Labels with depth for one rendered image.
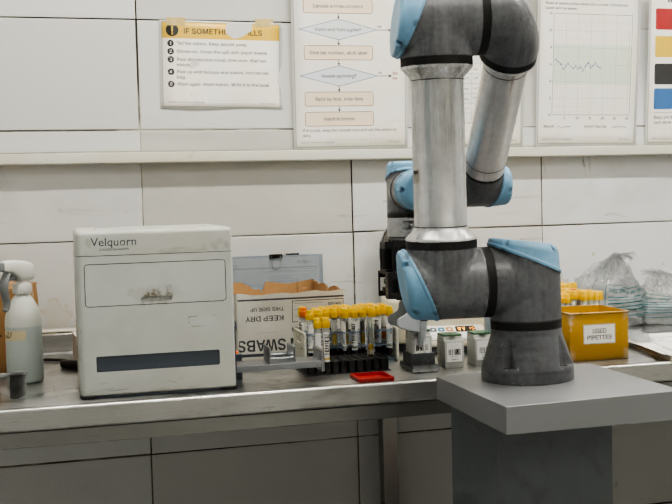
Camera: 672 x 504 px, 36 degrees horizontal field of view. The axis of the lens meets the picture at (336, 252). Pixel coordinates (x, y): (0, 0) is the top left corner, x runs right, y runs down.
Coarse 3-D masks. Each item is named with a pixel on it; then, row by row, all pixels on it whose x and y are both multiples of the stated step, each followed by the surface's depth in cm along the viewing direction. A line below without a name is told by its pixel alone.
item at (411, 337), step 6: (408, 336) 208; (414, 336) 206; (426, 336) 206; (408, 342) 208; (414, 342) 206; (426, 342) 206; (408, 348) 208; (414, 348) 206; (420, 348) 206; (426, 348) 206
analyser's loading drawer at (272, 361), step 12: (264, 348) 199; (288, 348) 200; (252, 360) 200; (264, 360) 199; (276, 360) 195; (288, 360) 196; (300, 360) 198; (312, 360) 198; (324, 360) 197; (240, 372) 193
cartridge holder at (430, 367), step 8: (408, 352) 207; (432, 352) 207; (400, 360) 212; (408, 360) 207; (416, 360) 206; (424, 360) 206; (432, 360) 206; (408, 368) 206; (416, 368) 204; (424, 368) 204; (432, 368) 205
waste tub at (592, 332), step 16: (576, 320) 212; (592, 320) 213; (608, 320) 214; (624, 320) 214; (576, 336) 212; (592, 336) 213; (608, 336) 214; (624, 336) 215; (576, 352) 213; (592, 352) 213; (608, 352) 214; (624, 352) 215
